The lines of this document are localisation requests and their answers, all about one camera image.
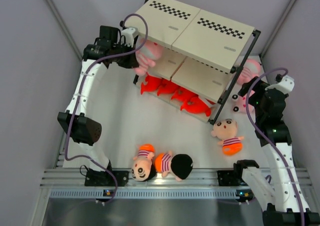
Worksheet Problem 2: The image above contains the pink striped frog plush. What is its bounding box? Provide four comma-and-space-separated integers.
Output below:
236, 58, 262, 85
134, 40, 164, 76
231, 90, 255, 114

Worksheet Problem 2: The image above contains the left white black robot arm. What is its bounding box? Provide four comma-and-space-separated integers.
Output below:
57, 25, 139, 186

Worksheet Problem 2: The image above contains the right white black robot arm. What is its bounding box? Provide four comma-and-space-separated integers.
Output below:
233, 76, 320, 226

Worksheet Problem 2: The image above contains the boy doll near shelf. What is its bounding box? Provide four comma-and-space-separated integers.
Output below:
211, 118, 245, 156

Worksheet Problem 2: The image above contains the red whale plush leftmost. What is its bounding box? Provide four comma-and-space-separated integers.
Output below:
140, 74, 162, 95

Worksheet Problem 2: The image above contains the red whale plush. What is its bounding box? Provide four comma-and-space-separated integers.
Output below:
180, 96, 216, 117
140, 74, 162, 95
156, 78, 179, 96
170, 87, 197, 103

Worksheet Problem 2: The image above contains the red whale plush rightmost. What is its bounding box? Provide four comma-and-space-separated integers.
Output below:
180, 96, 216, 117

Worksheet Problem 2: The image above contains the boy doll face up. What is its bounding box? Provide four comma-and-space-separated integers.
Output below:
131, 143, 157, 182

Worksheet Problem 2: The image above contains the boy doll black hair back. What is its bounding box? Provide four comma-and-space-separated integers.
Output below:
154, 151, 194, 182

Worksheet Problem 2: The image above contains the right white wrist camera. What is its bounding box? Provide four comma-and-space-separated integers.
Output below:
265, 75, 295, 94

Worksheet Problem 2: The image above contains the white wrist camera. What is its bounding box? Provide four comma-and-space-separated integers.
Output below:
120, 27, 139, 48
265, 75, 295, 94

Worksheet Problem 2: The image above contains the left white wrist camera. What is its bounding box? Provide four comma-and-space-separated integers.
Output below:
120, 27, 139, 48

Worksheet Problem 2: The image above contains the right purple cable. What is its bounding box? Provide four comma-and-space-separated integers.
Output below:
244, 67, 306, 226

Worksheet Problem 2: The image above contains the purple cable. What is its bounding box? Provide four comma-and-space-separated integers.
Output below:
244, 67, 306, 226
64, 13, 149, 204

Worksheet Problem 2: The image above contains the beige three-tier shelf black frame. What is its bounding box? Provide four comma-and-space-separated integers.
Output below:
120, 0, 260, 124

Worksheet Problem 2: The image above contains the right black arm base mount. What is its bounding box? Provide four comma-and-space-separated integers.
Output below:
217, 170, 242, 187

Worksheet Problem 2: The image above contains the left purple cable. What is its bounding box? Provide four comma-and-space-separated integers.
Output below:
64, 13, 149, 204

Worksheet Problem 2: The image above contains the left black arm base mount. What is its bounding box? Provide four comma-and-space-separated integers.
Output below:
84, 169, 129, 187

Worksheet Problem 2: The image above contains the aluminium rail base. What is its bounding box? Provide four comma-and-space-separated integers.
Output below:
39, 167, 313, 187

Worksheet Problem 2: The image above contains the grey slotted cable duct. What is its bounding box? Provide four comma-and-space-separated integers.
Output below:
50, 188, 254, 201

